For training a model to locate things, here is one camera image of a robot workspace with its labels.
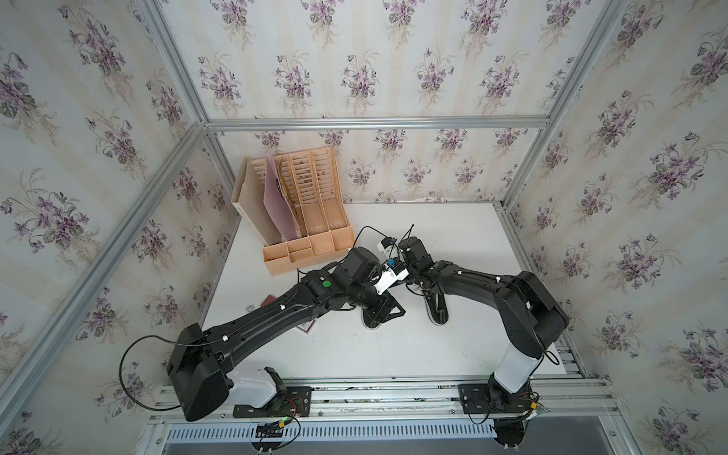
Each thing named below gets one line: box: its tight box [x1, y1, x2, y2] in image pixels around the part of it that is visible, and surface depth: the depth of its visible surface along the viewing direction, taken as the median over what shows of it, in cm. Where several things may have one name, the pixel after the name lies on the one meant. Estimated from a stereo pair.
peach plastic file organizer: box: [250, 145, 356, 276], surface depth 103 cm
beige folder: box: [231, 156, 283, 247], surface depth 88 cm
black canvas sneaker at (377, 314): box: [362, 299, 392, 328], surface depth 63 cm
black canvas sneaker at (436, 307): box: [422, 289, 450, 327], surface depth 90 cm
